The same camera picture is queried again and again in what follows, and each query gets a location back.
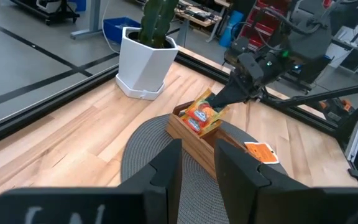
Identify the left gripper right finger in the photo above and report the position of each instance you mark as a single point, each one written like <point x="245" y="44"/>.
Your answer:
<point x="291" y="208"/>

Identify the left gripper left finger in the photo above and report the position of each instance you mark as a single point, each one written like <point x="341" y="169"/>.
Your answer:
<point x="73" y="208"/>

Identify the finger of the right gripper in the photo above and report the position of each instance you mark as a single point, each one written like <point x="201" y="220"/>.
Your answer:
<point x="247" y="59"/>
<point x="235" y="91"/>

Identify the peach tea packet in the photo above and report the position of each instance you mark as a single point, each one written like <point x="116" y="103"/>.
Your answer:
<point x="202" y="112"/>
<point x="194" y="125"/>

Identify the orange tea packet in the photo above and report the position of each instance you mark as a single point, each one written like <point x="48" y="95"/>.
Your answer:
<point x="261" y="152"/>

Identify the wooden tea caddy box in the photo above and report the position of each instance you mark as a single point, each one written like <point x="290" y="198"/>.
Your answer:
<point x="191" y="146"/>

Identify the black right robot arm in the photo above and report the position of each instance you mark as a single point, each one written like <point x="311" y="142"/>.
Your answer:
<point x="309" y="37"/>

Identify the blue plastic bin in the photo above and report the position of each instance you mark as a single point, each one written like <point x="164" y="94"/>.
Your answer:
<point x="117" y="29"/>
<point x="230" y="29"/>
<point x="78" y="4"/>

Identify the shelf with red bins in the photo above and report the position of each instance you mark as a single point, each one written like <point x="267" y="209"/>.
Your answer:
<point x="261" y="23"/>

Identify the wooden workbench grey legs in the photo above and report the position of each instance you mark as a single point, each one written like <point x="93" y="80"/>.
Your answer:
<point x="197" y="18"/>
<point x="95" y="15"/>

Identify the orange and black device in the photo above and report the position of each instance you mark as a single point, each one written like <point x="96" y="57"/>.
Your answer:
<point x="337" y="109"/>

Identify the round grey woven placemat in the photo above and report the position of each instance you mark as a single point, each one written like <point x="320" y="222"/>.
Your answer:
<point x="141" y="149"/>

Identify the white angular plant pot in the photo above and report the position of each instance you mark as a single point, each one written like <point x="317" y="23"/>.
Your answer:
<point x="145" y="71"/>

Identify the green cactus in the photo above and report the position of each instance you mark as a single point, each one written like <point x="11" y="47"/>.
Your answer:
<point x="155" y="21"/>

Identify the rack with grey orange bins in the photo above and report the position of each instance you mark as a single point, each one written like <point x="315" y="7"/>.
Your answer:
<point x="51" y="4"/>

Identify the silver frame bracket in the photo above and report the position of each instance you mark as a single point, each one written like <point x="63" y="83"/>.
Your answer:
<point x="357" y="137"/>

